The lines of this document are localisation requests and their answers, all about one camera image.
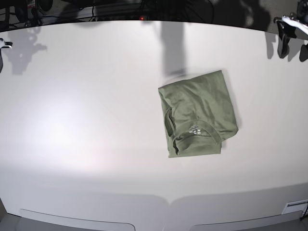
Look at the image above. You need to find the olive green T-shirt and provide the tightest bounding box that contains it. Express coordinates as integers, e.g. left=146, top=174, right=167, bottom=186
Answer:
left=158, top=70, right=239, bottom=158

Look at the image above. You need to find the white label sticker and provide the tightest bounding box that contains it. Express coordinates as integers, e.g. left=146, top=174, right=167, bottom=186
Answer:
left=282, top=201, right=308, bottom=215

